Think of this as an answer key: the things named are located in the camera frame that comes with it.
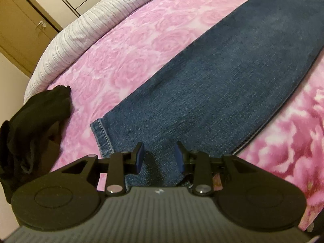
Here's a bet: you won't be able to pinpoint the silver door handle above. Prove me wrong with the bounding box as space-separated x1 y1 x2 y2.
36 20 47 31

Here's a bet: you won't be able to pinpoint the blue denim jeans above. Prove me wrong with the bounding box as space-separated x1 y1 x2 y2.
91 0 323 187

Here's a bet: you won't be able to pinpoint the pink rose blanket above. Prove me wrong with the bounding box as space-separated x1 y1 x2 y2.
53 0 323 229

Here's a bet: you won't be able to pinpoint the white striped duvet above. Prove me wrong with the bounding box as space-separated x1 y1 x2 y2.
23 0 191 104

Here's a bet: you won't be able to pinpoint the brown wooden door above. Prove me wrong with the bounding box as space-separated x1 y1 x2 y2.
0 0 63 77

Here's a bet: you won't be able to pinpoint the black garment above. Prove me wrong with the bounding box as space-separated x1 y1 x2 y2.
1 86 72 203

